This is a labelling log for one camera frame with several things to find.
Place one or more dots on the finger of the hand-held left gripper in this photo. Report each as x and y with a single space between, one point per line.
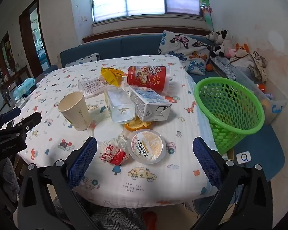
28 122
12 113

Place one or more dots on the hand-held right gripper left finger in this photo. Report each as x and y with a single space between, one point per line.
82 163

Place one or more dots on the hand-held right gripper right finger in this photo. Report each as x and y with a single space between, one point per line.
206 163

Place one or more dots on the red white wrapper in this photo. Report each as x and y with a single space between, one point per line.
112 155

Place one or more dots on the white round plastic lid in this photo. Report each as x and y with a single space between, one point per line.
105 131

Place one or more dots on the beige paper cup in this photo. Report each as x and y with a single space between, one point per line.
76 115

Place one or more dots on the round pudding cup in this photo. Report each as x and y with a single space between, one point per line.
146 146

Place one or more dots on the orange peel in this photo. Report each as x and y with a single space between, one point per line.
136 125

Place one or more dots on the green plastic mesh basket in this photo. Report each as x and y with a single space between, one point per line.
261 124

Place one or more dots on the white blue milk carton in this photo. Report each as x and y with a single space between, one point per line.
148 105

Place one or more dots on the red printed plastic cup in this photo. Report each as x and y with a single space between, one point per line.
146 77

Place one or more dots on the person's left forearm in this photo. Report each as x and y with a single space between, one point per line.
8 175

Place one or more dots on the blue plastic bag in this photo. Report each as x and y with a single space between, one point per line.
25 87

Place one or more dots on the small white device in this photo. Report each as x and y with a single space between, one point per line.
243 158

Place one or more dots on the cartoon printed white blanket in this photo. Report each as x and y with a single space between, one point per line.
62 95

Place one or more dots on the blue stool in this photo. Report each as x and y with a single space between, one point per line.
266 153

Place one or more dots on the clear plastic packet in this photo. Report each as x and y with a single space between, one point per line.
93 85

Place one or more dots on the small printed pillow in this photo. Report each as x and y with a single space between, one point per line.
84 58

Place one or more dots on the clear plastic storage bin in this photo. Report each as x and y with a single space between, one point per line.
276 110

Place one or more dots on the yellow crumpled wrapper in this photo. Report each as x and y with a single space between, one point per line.
110 75

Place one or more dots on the small orange ball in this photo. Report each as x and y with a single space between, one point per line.
208 67

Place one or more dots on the black white patterned board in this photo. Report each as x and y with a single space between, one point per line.
223 68

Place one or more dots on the beige cloth bag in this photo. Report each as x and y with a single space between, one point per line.
256 63

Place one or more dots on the pink plush toy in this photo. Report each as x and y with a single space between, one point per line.
231 52

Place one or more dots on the butterfly print pillow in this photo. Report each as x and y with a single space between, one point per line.
182 50

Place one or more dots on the orange fox plush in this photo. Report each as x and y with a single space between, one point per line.
242 48

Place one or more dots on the black white cow plush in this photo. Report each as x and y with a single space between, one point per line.
224 40

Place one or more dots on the grey plush toy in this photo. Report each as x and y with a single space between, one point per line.
212 35

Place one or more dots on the blue sofa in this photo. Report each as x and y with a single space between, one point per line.
134 45

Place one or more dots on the colourful pinwheel toy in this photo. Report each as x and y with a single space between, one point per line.
205 7

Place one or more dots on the dark wooden door frame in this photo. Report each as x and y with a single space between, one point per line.
24 28

